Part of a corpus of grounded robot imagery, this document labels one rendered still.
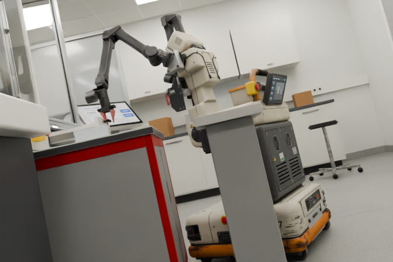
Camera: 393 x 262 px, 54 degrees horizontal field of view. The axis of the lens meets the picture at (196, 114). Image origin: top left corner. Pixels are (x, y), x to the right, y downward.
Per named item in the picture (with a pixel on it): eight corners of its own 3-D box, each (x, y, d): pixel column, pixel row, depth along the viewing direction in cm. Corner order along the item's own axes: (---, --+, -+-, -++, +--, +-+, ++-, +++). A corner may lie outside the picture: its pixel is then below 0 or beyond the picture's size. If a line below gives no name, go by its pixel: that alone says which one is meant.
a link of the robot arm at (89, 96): (100, 76, 225) (106, 85, 232) (82, 83, 226) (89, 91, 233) (102, 92, 218) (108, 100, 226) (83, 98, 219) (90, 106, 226)
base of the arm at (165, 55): (168, 52, 220) (180, 54, 230) (158, 48, 224) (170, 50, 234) (164, 67, 222) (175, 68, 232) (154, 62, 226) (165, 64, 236)
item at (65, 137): (107, 135, 231) (106, 126, 232) (97, 133, 206) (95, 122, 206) (42, 150, 230) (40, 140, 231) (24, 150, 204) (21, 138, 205)
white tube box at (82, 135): (109, 138, 164) (107, 126, 165) (107, 137, 156) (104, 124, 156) (79, 144, 163) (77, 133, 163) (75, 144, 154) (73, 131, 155)
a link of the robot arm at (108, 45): (110, 29, 245) (116, 41, 254) (102, 30, 246) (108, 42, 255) (102, 82, 222) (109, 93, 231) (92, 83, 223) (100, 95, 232)
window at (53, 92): (75, 124, 266) (50, -6, 275) (20, 110, 180) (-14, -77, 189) (73, 124, 266) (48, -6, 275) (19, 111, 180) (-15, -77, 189)
